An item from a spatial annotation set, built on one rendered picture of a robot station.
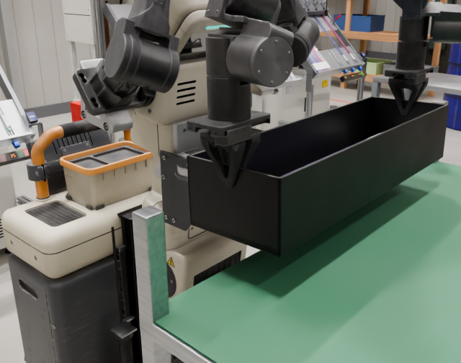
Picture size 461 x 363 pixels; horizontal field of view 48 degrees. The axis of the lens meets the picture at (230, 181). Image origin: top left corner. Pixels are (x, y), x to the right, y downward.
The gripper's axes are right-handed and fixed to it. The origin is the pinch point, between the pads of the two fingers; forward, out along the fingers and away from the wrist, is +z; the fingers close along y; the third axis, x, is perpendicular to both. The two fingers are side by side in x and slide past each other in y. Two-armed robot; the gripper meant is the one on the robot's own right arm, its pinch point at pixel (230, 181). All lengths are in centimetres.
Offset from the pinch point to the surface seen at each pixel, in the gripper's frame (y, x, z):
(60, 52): 253, 467, 31
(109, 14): 138, 215, -15
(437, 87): 251, 65, 28
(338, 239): 21.9, -5.0, 15.6
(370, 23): 580, 280, 14
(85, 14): 139, 240, -14
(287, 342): -6.2, -14.6, 16.0
